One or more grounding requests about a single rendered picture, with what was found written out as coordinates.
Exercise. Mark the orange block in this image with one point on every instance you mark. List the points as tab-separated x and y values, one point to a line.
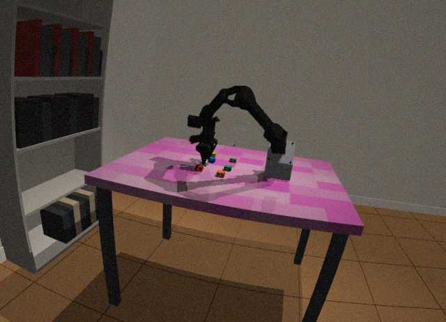
220	173

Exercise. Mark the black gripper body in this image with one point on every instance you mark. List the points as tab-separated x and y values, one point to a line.
208	140

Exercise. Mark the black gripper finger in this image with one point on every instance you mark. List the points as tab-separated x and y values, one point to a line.
211	151
204	156

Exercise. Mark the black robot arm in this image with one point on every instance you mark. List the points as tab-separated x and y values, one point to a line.
244	99

